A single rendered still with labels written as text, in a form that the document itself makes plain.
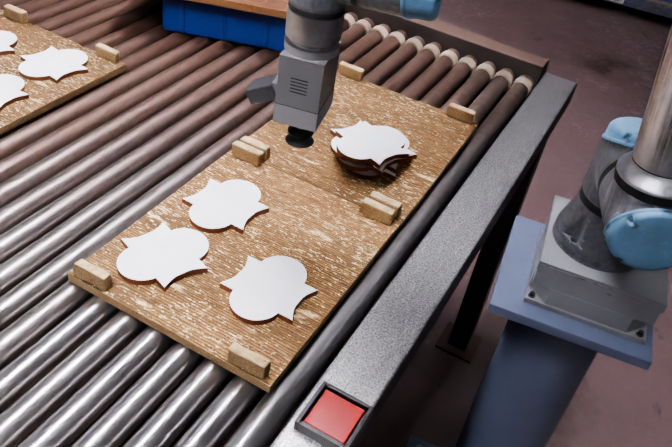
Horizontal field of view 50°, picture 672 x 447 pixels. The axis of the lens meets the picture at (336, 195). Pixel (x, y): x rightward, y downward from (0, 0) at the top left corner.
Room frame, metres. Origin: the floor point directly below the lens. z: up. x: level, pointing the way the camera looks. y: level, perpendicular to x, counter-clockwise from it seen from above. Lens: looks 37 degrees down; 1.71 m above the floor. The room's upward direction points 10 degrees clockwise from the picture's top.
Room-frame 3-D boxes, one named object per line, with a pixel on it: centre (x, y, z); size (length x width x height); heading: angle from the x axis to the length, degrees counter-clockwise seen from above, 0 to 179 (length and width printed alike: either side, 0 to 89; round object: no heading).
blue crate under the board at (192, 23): (1.69, 0.32, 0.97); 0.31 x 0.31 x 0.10; 89
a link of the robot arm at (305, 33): (0.89, 0.07, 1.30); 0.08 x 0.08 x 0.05
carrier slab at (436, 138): (1.22, -0.04, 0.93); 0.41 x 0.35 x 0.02; 158
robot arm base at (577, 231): (0.97, -0.45, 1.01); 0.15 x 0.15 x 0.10
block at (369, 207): (0.97, -0.08, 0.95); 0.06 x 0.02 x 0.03; 67
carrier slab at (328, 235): (0.84, 0.12, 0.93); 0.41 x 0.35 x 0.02; 157
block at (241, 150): (1.07, 0.17, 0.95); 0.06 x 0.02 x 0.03; 67
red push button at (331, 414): (0.56, -0.05, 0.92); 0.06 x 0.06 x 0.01; 67
